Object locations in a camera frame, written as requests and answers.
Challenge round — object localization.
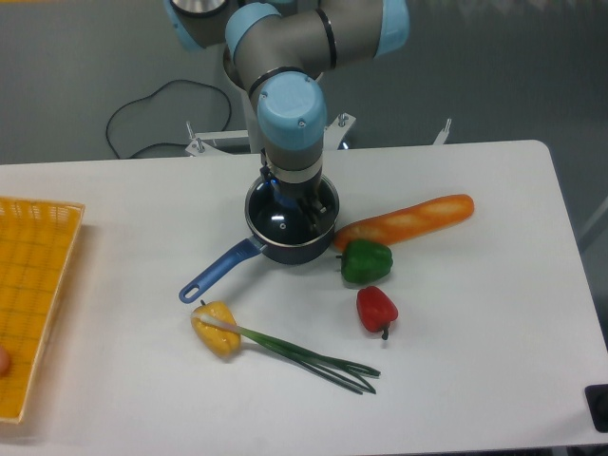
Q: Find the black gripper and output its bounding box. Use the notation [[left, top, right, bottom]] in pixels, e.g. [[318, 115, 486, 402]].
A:
[[258, 161, 333, 234]]

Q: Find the dark blue saucepan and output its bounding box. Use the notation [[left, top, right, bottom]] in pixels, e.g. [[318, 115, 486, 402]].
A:
[[179, 206, 337, 304]]

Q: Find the glass lid blue knob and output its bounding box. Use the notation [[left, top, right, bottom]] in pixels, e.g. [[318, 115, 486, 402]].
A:
[[245, 177, 339, 245]]

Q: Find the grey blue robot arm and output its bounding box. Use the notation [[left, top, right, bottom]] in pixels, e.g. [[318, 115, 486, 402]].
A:
[[165, 1, 409, 239]]

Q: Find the green bell pepper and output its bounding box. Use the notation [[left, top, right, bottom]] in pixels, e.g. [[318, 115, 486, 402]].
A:
[[339, 239, 393, 285]]

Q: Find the orange baguette bread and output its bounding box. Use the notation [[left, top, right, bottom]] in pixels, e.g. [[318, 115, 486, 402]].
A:
[[333, 194, 475, 252]]

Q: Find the red bell pepper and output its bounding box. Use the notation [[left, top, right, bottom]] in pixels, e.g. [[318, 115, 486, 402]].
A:
[[356, 286, 399, 340]]

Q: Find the yellow bell pepper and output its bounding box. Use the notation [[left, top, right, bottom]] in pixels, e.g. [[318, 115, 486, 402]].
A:
[[190, 301, 241, 359]]

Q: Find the green spring onion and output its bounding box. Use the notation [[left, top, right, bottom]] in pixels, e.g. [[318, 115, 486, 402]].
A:
[[191, 312, 381, 395]]

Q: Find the yellow woven basket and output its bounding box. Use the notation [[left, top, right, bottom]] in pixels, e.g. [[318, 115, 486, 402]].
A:
[[1, 197, 86, 424]]

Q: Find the black device table corner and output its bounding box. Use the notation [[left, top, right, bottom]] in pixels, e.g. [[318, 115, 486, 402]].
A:
[[584, 384, 608, 433]]

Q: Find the white table leg bracket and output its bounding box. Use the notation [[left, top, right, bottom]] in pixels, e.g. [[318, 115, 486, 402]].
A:
[[432, 118, 452, 146]]

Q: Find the black floor cable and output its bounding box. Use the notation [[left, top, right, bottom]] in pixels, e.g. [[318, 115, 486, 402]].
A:
[[104, 78, 233, 160]]

